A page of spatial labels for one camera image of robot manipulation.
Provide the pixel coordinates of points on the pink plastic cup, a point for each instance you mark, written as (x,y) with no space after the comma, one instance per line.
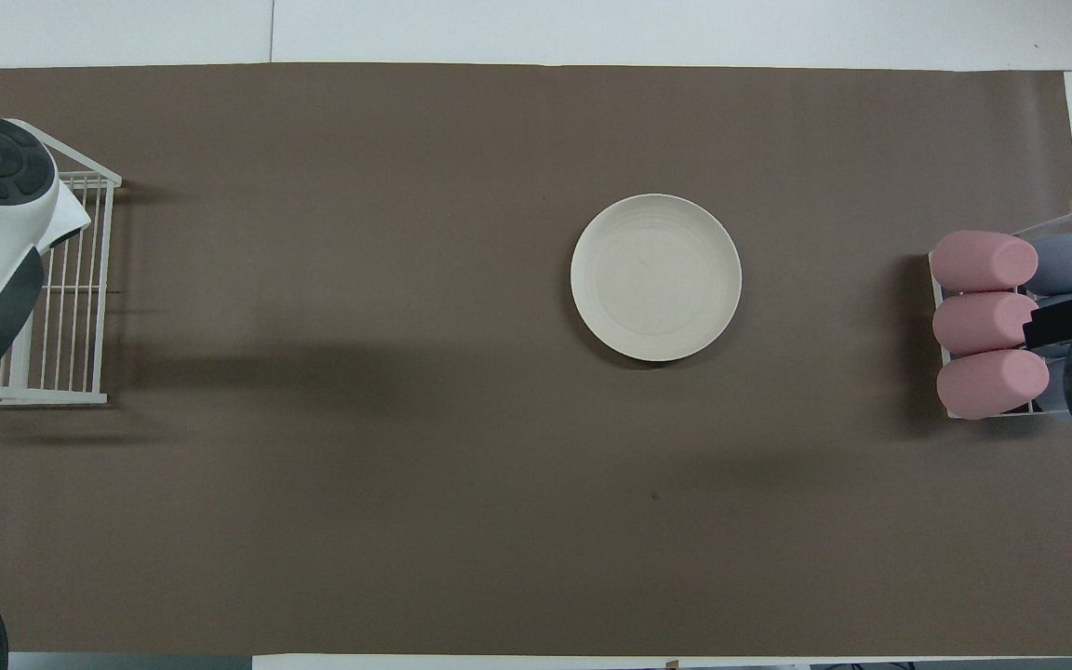
(983,261)
(983,323)
(992,383)

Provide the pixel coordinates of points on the cream round plate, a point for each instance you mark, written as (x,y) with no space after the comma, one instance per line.
(655,277)

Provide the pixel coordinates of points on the brown table mat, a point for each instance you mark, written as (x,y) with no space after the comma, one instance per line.
(406,465)

